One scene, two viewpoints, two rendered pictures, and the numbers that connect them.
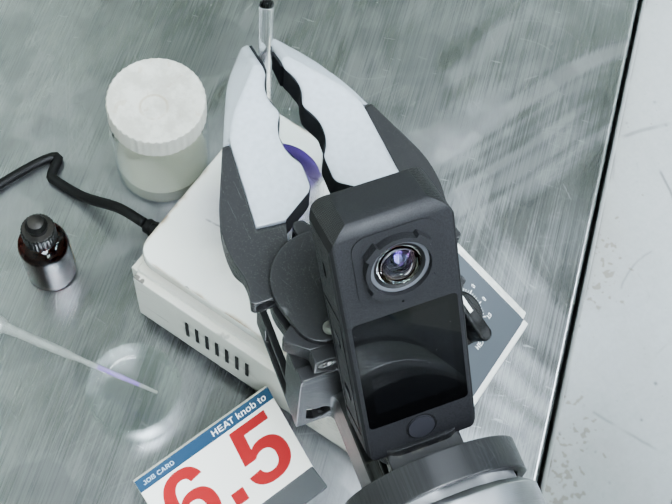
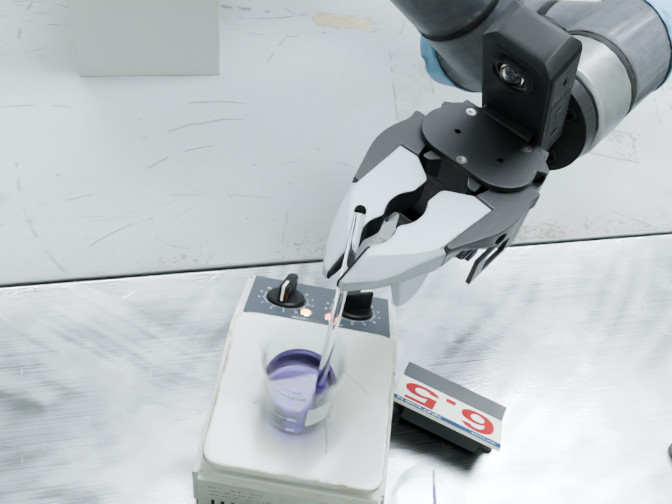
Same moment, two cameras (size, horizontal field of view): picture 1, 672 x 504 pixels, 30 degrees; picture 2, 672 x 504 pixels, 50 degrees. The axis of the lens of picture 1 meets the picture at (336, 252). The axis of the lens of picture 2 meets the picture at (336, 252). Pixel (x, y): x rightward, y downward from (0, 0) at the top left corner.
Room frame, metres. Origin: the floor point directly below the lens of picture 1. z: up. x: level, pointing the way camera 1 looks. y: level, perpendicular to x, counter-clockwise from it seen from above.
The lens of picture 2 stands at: (0.41, 0.24, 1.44)
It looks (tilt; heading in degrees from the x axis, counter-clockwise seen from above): 51 degrees down; 242
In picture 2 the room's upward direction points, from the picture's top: 12 degrees clockwise
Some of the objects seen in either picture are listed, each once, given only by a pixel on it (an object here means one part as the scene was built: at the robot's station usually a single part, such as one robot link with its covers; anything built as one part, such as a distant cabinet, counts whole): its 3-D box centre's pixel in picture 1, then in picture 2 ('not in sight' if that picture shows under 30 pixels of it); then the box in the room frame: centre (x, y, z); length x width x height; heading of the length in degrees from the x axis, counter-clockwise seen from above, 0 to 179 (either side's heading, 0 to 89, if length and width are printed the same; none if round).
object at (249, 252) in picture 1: (281, 236); (476, 205); (0.21, 0.02, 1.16); 0.09 x 0.05 x 0.02; 30
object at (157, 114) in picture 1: (159, 133); not in sight; (0.37, 0.12, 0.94); 0.06 x 0.06 x 0.08
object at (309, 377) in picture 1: (381, 371); (491, 164); (0.17, -0.03, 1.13); 0.12 x 0.08 x 0.09; 29
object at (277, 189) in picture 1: (255, 163); (409, 269); (0.26, 0.04, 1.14); 0.09 x 0.03 x 0.06; 30
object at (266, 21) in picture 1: (264, 127); (334, 323); (0.30, 0.04, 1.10); 0.01 x 0.01 x 0.20
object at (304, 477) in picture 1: (233, 483); (450, 403); (0.17, 0.04, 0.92); 0.09 x 0.06 x 0.04; 136
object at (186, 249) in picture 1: (286, 234); (304, 396); (0.30, 0.03, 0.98); 0.12 x 0.12 x 0.01; 64
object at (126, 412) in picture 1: (134, 392); (428, 502); (0.22, 0.10, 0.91); 0.06 x 0.06 x 0.02
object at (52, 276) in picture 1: (43, 246); not in sight; (0.29, 0.17, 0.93); 0.03 x 0.03 x 0.07
